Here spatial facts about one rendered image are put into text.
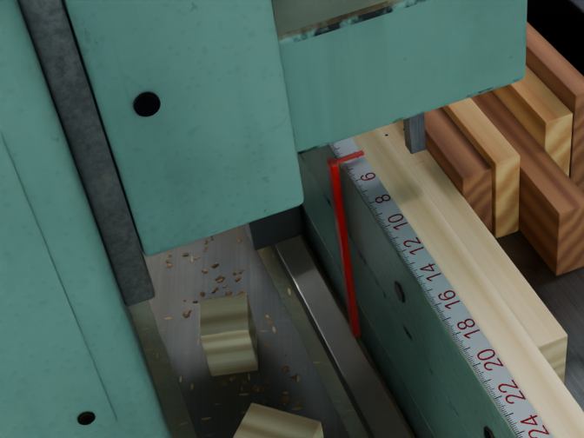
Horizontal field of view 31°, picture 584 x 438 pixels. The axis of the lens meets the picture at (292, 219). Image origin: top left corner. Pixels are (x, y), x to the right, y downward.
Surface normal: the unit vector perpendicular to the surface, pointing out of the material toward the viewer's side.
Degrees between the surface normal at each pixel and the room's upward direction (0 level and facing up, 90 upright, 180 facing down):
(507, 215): 90
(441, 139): 0
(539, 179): 0
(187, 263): 0
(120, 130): 90
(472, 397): 90
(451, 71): 90
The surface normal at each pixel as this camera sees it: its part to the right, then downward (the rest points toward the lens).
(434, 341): -0.93, 0.32
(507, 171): 0.33, 0.61
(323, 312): -0.13, -0.72
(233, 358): 0.06, 0.68
